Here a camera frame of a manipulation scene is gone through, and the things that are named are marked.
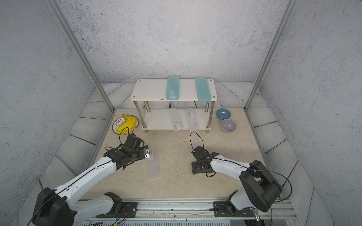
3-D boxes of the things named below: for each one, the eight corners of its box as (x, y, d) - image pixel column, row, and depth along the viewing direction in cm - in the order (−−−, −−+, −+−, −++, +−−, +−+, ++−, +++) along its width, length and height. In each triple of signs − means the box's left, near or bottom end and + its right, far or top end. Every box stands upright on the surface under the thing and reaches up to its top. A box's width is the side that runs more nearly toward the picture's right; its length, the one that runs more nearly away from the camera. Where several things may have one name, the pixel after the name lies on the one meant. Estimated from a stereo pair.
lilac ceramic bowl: (223, 135, 105) (224, 131, 101) (217, 125, 111) (218, 121, 107) (236, 132, 107) (238, 127, 103) (229, 122, 113) (231, 117, 109)
